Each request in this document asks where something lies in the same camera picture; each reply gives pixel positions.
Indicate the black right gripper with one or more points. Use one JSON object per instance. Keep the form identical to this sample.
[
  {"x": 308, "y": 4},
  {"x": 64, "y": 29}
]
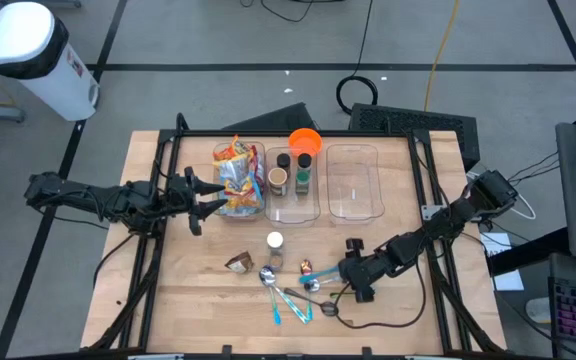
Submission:
[{"x": 365, "y": 270}]

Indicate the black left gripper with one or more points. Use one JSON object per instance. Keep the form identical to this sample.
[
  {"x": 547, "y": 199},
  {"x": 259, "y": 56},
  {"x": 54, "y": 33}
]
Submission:
[{"x": 182, "y": 194}]

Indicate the teal plastic spoon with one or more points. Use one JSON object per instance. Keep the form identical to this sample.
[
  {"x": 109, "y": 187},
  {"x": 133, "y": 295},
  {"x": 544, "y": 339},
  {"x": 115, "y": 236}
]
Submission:
[{"x": 320, "y": 273}]

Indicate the yellow Maruchan ramen packet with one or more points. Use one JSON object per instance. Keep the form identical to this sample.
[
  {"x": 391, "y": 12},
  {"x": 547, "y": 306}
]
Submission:
[{"x": 242, "y": 192}]

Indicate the white yellow ramen packet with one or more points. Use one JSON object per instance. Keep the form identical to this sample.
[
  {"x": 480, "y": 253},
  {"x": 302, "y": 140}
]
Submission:
[{"x": 233, "y": 167}]

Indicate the dark grey metal spoon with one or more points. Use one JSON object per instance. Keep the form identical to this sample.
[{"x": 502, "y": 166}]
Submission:
[{"x": 329, "y": 308}]

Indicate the orange ramen packet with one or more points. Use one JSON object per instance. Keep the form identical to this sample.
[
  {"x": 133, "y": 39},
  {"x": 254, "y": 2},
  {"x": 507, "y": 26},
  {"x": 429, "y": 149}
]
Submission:
[{"x": 229, "y": 148}]

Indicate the red ramen packet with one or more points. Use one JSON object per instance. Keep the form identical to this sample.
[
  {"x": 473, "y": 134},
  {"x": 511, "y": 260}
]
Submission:
[{"x": 256, "y": 167}]

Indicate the brown spice pouch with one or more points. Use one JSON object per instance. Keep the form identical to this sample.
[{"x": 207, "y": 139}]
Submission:
[{"x": 239, "y": 262}]

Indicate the tan lid spice jar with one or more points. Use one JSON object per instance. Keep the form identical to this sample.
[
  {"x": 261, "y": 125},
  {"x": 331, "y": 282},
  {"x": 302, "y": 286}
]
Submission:
[{"x": 277, "y": 181}]

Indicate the white lid seasoning jar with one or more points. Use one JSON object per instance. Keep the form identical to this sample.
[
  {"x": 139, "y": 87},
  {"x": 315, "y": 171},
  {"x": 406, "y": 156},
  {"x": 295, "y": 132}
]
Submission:
[{"x": 275, "y": 240}]

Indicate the small cork glass jar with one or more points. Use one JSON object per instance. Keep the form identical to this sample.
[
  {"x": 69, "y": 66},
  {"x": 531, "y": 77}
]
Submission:
[{"x": 275, "y": 261}]

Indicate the black lid orange spice jar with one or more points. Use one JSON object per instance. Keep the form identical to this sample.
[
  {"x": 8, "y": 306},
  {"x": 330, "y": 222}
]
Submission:
[{"x": 283, "y": 161}]

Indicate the green lid spice jar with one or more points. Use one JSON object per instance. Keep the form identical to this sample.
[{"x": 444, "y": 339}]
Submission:
[{"x": 303, "y": 181}]

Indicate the black lid purple spice jar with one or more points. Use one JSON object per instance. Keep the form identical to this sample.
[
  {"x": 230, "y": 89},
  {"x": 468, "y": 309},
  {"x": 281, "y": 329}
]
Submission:
[{"x": 304, "y": 161}]

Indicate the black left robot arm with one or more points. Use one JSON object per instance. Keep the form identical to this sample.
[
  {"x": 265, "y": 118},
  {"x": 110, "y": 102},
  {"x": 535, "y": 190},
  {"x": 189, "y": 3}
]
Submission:
[{"x": 93, "y": 197}]

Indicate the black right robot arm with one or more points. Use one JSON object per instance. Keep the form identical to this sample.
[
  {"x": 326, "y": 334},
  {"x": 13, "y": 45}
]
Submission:
[{"x": 443, "y": 225}]

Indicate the clear plastic bin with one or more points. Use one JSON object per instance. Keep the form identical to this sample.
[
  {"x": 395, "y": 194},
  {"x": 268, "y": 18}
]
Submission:
[
  {"x": 263, "y": 212},
  {"x": 355, "y": 185},
  {"x": 293, "y": 210}
]

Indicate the orange plastic bowl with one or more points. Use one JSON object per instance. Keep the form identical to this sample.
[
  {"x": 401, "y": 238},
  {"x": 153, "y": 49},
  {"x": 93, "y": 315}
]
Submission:
[{"x": 305, "y": 141}]

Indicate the white paper sheet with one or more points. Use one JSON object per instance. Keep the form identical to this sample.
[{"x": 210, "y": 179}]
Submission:
[{"x": 505, "y": 280}]

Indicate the white computer mouse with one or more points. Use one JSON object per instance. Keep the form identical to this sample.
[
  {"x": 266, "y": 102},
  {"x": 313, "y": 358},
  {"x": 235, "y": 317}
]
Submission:
[{"x": 538, "y": 311}]

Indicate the white trash bin black bag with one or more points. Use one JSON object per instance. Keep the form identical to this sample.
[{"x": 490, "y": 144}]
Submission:
[{"x": 23, "y": 35}]

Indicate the black aluminium rig frame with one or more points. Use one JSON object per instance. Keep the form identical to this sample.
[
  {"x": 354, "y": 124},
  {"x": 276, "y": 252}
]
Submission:
[{"x": 193, "y": 133}]

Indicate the black camera mount clip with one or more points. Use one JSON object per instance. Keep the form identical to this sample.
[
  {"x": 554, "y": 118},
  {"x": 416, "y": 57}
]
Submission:
[
  {"x": 225, "y": 351},
  {"x": 366, "y": 351}
]

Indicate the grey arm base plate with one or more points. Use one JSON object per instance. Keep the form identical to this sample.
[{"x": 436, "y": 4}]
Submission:
[{"x": 430, "y": 211}]

